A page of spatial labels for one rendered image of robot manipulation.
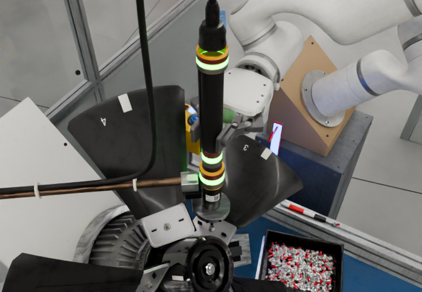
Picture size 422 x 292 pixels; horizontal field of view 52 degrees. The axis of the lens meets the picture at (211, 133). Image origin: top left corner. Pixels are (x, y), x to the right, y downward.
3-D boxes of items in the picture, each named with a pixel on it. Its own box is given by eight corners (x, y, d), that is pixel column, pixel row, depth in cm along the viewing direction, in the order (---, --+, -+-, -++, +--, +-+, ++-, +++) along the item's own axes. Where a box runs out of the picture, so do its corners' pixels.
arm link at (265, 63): (279, 97, 83) (273, 107, 81) (237, 83, 86) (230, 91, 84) (285, 61, 77) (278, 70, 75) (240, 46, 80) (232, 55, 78)
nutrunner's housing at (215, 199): (203, 224, 85) (198, 11, 52) (201, 207, 87) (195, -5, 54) (222, 222, 85) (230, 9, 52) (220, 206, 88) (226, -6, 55)
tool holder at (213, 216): (184, 226, 81) (181, 194, 74) (182, 195, 86) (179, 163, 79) (232, 221, 82) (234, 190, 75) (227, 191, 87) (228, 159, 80)
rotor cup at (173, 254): (172, 320, 86) (217, 329, 77) (126, 272, 81) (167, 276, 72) (208, 261, 95) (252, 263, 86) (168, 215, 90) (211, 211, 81)
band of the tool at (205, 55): (198, 77, 58) (197, 59, 56) (195, 58, 61) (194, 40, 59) (230, 75, 59) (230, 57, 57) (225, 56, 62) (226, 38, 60)
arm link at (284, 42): (262, 41, 77) (288, 84, 80) (289, 9, 85) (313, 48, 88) (228, 57, 83) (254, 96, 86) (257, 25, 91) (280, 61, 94)
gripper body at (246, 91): (277, 103, 81) (252, 140, 74) (228, 85, 84) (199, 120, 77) (282, 70, 75) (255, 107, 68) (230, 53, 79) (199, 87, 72)
